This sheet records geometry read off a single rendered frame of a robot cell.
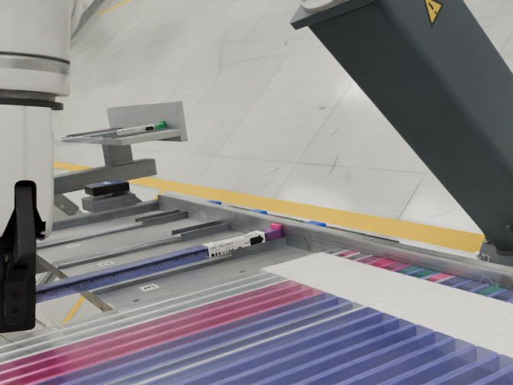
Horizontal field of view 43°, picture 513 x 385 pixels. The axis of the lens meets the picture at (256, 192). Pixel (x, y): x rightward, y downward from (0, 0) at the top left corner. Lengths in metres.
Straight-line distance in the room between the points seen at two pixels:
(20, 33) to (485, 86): 0.84
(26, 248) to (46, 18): 0.16
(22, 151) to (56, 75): 0.06
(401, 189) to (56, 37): 1.39
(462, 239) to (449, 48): 0.59
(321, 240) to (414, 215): 1.13
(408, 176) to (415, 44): 0.82
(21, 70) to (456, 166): 0.90
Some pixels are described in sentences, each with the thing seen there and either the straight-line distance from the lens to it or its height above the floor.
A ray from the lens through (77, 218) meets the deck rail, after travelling 0.86.
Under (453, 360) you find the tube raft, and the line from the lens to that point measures 0.34.
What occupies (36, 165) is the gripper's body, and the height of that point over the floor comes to 0.96.
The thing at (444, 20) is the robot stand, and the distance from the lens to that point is 1.10.
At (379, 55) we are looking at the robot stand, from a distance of 1.07.
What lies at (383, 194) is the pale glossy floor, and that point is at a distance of 1.82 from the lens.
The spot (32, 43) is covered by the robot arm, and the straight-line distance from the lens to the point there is 0.49.
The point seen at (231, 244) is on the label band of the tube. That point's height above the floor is 0.77.
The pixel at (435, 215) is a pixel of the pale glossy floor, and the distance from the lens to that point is 1.65.
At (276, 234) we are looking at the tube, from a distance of 0.62.
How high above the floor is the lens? 1.05
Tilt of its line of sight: 27 degrees down
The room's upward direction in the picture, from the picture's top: 47 degrees counter-clockwise
